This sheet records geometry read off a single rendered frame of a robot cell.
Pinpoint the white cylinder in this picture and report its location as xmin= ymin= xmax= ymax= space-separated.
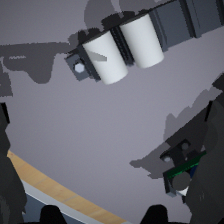
xmin=172 ymin=172 xmax=191 ymax=196
xmin=82 ymin=30 xmax=128 ymax=84
xmin=119 ymin=13 xmax=164 ymax=68

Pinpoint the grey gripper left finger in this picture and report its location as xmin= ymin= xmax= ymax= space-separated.
xmin=0 ymin=103 xmax=27 ymax=224

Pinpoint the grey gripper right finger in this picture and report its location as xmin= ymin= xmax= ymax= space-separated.
xmin=185 ymin=100 xmax=224 ymax=224

